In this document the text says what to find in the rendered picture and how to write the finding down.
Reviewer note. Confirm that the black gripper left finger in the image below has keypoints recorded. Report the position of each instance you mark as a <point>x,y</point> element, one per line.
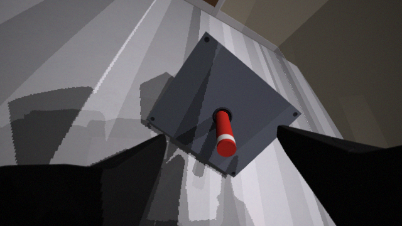
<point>113,192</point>

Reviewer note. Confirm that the dark grey square panel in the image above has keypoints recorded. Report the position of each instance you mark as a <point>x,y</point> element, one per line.
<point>213,79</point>

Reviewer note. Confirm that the red peg with white band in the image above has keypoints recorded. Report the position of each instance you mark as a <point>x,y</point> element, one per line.
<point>226,145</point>

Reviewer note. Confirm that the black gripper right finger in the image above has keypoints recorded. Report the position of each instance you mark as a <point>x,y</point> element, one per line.
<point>357,184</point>

